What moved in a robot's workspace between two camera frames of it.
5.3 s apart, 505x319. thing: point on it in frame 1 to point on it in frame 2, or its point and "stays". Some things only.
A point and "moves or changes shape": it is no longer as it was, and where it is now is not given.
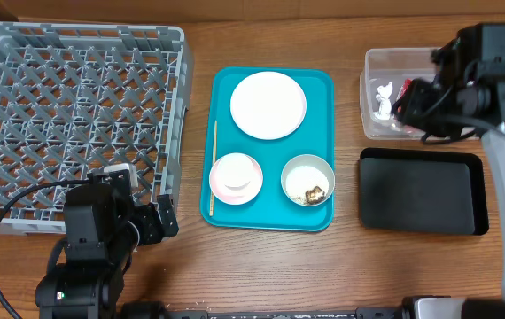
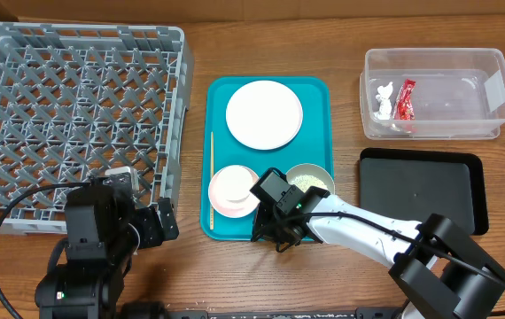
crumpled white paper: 384,111 stays
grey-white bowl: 308,159 moves or changes shape
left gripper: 153,229 stays
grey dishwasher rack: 50,103 stays
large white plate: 268,105 moves or changes shape
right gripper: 412,107 to 262,220
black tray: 426,191 stays
